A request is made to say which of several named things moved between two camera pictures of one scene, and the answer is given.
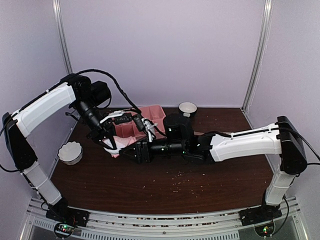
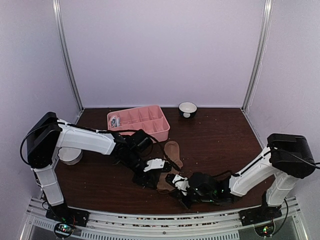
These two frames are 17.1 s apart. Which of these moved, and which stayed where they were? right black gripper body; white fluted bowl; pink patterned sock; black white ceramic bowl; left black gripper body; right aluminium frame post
Moved: left black gripper body; right black gripper body; pink patterned sock
Stayed: black white ceramic bowl; white fluted bowl; right aluminium frame post
